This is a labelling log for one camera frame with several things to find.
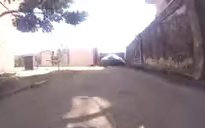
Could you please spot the pale pavement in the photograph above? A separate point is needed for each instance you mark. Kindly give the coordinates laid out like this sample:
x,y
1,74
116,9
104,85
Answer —
x,y
46,70

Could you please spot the small bare tree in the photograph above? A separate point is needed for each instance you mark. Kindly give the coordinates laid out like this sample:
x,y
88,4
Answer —
x,y
58,58

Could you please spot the weathered concrete wall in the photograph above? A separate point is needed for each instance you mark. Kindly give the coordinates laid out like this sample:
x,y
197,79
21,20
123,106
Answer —
x,y
170,43

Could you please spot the tree with dark foliage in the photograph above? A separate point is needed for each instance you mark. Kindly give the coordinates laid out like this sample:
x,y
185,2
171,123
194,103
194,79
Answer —
x,y
40,15

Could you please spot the dark bin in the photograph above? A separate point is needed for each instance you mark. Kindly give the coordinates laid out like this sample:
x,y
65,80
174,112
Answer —
x,y
28,62

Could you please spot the grey asphalt road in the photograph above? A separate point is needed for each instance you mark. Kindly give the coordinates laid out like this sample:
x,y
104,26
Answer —
x,y
133,100

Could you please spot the covered parked car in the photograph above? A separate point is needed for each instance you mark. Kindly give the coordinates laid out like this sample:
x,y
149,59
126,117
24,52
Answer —
x,y
112,60

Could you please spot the pale building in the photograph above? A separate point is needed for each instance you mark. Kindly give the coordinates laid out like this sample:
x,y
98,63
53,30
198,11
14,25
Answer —
x,y
76,56

